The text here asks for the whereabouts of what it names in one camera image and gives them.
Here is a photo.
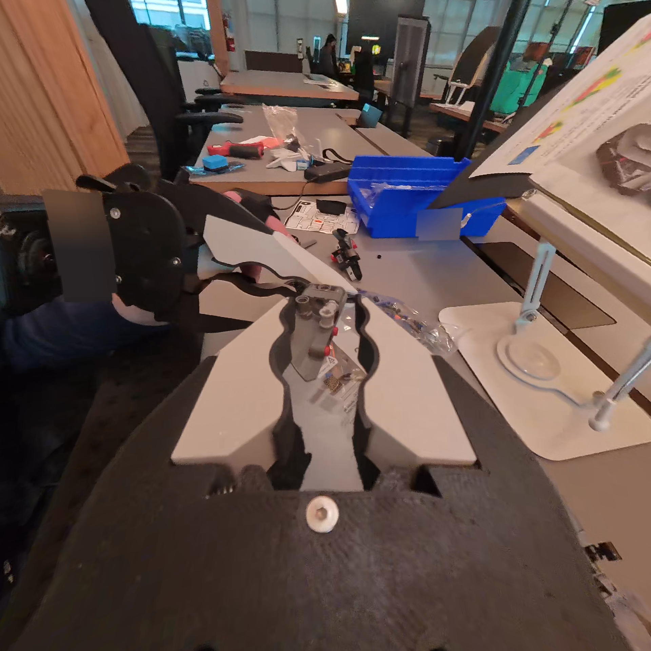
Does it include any small black red brick assembly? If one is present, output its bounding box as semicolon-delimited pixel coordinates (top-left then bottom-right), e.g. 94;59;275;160
330;228;364;282

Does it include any black perforated board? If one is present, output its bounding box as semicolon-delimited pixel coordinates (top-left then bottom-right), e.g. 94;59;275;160
51;325;214;509

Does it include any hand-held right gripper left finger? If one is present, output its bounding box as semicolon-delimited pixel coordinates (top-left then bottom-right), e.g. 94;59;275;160
170;297;313;491

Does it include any blue foil wrapper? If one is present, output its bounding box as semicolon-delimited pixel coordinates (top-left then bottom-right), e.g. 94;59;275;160
184;160;247;177

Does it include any clear bag with warning print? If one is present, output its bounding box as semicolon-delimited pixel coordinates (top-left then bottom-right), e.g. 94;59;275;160
305;315;369;430

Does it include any dark wall screen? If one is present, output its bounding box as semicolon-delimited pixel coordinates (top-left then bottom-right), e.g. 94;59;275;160
346;0;427;52

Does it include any narrow wooden pillar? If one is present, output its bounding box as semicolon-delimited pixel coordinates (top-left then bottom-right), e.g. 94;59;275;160
206;0;231;69

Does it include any person's left forearm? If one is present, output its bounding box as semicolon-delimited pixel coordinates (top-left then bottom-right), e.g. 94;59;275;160
0;297;171;374

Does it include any black metal pole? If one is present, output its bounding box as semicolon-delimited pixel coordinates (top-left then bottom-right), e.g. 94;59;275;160
464;0;528;162

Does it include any red black electric screwdriver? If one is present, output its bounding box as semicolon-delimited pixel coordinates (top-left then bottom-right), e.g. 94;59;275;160
206;140;266;160

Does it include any blue plastic bin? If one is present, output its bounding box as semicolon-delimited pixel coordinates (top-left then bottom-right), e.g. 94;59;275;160
347;155;507;240

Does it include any wood-edged desk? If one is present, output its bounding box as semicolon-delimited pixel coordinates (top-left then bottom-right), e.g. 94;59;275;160
219;69;360;109

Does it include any building manual in plastic sleeve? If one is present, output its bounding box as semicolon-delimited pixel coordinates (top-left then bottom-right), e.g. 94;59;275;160
594;123;651;198

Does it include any white plastic part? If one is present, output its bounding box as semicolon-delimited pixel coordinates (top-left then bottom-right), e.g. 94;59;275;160
264;147;301;171

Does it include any printed instruction sheet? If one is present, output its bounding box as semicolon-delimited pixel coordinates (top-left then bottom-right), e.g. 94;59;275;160
468;15;651;204

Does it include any clear bag of brick pieces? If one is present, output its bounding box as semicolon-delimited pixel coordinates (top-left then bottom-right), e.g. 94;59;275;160
356;288;457;358

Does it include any white sticker sheet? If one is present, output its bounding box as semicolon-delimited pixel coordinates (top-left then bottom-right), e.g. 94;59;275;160
283;200;364;233

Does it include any wide wooden pillar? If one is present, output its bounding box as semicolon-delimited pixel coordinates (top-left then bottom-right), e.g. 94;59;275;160
0;0;131;198

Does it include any green cover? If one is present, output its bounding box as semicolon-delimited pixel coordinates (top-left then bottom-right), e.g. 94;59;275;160
490;55;554;117

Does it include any white book stand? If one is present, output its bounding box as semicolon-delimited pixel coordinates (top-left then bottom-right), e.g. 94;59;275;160
437;163;651;462

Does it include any dark desk cable hatch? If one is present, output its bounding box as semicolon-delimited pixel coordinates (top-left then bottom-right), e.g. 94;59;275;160
477;240;617;330

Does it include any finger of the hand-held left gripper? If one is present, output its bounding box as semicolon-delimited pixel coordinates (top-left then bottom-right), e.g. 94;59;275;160
200;214;349;297
197;275;302;323

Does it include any black flat power bank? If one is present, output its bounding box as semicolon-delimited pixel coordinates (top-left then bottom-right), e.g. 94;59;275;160
303;163;354;183

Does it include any black panel on white stand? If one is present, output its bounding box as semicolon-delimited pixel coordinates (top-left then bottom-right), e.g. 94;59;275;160
444;25;503;109

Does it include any upright clear plastic bag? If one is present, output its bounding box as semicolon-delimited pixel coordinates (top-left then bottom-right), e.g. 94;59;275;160
261;103;302;149

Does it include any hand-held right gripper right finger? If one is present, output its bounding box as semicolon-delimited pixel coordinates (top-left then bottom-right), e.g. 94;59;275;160
352;296;479;491

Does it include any white recycling bin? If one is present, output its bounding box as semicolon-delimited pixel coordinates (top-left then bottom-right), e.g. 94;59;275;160
177;60;223;103

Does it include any grey brick beam assembly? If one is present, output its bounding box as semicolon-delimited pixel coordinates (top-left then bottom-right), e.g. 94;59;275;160
289;283;350;383

